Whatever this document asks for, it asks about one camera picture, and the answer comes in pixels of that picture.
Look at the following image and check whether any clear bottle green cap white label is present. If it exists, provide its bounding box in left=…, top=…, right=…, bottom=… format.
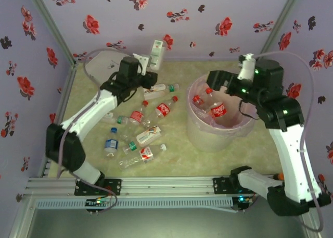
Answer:
left=144, top=83, right=180, bottom=98

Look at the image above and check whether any clear bottle orange red cap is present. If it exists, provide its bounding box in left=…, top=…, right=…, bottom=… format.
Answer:
left=191, top=94, right=209, bottom=118

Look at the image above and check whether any large clear bottle red label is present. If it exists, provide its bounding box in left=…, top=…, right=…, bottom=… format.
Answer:
left=205, top=87, right=227, bottom=124

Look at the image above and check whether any cola bottle red cap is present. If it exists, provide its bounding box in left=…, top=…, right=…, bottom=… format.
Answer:
left=153, top=96, right=179, bottom=120

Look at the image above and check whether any white box blue orange print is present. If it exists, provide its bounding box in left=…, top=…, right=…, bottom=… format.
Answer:
left=135, top=124, right=162, bottom=147

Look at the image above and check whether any crushed clear plastic bottle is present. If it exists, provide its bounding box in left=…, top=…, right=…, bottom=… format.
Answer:
left=120, top=117, right=155, bottom=143

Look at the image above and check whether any white plastic bin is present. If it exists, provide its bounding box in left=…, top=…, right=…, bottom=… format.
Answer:
left=186, top=73, right=257, bottom=153

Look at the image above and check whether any small clear bottle green label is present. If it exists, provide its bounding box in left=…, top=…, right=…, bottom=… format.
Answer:
left=121, top=141, right=138, bottom=155

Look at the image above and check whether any clear bottle white cap red label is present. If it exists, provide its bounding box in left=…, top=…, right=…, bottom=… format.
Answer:
left=118, top=143, right=167, bottom=171

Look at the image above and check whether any clear bottle blue cap blue label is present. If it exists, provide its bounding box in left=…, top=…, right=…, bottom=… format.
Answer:
left=104, top=127, right=120, bottom=159

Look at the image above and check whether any white plastic storage box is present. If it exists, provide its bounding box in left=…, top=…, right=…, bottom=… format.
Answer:
left=84, top=52, right=125, bottom=93

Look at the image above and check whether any right circuit board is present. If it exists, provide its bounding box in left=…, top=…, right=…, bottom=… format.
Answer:
left=237, top=195, right=254, bottom=211

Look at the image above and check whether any circuit board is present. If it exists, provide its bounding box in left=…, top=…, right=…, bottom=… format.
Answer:
left=237, top=195, right=254, bottom=211
left=85, top=198, right=110, bottom=211

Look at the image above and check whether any left circuit board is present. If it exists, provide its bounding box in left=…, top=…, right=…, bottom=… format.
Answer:
left=85, top=198, right=110, bottom=211

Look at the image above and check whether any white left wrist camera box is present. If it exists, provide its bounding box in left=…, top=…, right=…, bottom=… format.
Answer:
left=132, top=53, right=149, bottom=76

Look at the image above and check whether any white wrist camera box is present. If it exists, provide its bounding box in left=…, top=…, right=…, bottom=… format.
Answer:
left=132, top=53, right=149, bottom=76
left=238, top=53, right=257, bottom=80

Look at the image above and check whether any back aluminium frame rail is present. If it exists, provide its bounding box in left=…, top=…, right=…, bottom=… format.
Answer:
left=75, top=57, right=258, bottom=64

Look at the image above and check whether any aluminium frame rail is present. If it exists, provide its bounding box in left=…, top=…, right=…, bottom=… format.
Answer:
left=24, top=176, right=287, bottom=197
left=75, top=57, right=258, bottom=64

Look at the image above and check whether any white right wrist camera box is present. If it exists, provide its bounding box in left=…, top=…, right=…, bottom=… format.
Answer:
left=238, top=53, right=257, bottom=80

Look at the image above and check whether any grey left arm cable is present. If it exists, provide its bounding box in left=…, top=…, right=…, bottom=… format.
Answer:
left=57, top=47, right=136, bottom=214

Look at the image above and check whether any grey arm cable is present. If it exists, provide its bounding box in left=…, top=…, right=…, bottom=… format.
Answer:
left=249, top=51, right=325, bottom=232
left=57, top=47, right=136, bottom=214

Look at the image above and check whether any grey right arm cable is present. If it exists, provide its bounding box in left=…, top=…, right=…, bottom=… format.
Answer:
left=249, top=51, right=325, bottom=232

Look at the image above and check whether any left aluminium side rail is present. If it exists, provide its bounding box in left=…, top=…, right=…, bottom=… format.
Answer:
left=39, top=62, right=78, bottom=178

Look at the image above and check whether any right aluminium frame post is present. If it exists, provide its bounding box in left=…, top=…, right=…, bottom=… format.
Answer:
left=256, top=0, right=304, bottom=63

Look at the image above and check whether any aluminium frame post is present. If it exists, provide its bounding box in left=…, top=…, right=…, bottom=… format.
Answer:
left=256, top=0, right=304, bottom=63
left=24, top=0, right=78, bottom=64

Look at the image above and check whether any left aluminium frame post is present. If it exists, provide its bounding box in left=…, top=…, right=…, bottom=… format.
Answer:
left=24, top=0, right=78, bottom=64

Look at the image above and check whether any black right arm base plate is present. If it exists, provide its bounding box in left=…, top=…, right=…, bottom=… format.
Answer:
left=212, top=177, right=241, bottom=195

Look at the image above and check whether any front aluminium frame rail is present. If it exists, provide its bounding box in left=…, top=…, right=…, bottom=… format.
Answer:
left=24, top=176, right=287, bottom=197

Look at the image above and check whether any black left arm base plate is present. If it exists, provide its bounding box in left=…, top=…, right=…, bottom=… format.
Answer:
left=74, top=178, right=122, bottom=196

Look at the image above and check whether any white slotted cable duct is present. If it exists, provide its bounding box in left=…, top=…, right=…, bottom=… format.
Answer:
left=35, top=198, right=234, bottom=210

